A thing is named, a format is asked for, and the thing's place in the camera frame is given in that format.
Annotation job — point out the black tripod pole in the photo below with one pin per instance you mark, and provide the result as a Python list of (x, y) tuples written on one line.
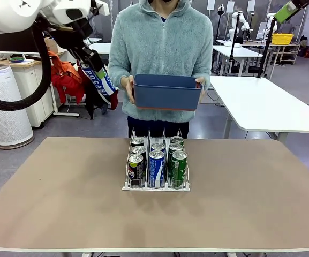
[(266, 53)]

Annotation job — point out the person's left hand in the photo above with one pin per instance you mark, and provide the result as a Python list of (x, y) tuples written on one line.
[(203, 85)]

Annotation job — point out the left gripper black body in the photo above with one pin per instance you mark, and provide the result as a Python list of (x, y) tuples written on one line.
[(74, 40)]

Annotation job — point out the orange red jacket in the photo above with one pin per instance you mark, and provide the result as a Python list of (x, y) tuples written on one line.
[(68, 80)]

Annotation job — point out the white desk cabinet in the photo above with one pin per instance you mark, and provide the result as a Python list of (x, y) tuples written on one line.
[(28, 117)]

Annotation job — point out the white cylindrical air purifier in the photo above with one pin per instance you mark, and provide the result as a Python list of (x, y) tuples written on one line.
[(7, 125)]

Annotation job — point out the green bowl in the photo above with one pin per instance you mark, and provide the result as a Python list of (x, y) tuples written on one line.
[(16, 59)]

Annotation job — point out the brown cardboard box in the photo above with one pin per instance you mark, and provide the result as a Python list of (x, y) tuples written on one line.
[(53, 49), (48, 41)]

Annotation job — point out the black jacket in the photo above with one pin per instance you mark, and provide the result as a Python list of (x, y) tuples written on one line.
[(95, 101)]

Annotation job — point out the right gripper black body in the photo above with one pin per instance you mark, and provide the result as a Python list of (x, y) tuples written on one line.
[(302, 2)]

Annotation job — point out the person's right hand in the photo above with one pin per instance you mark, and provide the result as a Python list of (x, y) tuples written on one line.
[(127, 85)]

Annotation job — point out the yellow plastic crate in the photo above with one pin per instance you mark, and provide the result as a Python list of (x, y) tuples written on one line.
[(282, 38)]

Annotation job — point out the white can dispenser rack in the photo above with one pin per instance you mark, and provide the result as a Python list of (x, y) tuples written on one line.
[(157, 188)]

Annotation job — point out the black lamp on stand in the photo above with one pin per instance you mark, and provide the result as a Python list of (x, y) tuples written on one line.
[(221, 10)]

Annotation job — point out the blue Pocari Sweat can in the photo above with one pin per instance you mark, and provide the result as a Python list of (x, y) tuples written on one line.
[(103, 84), (157, 171), (157, 146)]

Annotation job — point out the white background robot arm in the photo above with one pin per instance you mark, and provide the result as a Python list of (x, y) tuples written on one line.
[(234, 26)]

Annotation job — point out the large white table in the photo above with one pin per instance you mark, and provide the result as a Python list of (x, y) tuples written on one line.
[(264, 107)]

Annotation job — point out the person's left forearm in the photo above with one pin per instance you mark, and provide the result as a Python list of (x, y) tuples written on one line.
[(207, 77)]

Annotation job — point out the white lab table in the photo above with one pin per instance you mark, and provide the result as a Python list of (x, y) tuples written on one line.
[(100, 48), (232, 51)]

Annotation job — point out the black Pepsi can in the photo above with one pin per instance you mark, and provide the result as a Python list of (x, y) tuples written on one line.
[(137, 142), (135, 171), (139, 149)]

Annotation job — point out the green beverage can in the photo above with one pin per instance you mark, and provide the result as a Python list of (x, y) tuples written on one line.
[(176, 147), (177, 139), (179, 171)]

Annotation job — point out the black computer monitor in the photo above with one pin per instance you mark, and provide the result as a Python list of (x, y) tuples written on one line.
[(9, 44)]

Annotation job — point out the blue plastic bin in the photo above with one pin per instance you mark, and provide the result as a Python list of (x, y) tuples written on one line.
[(167, 93)]

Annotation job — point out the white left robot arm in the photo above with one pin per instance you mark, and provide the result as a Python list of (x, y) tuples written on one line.
[(9, 13)]

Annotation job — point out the person in teal fleece hoodie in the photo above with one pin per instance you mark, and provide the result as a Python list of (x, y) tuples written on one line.
[(162, 48)]

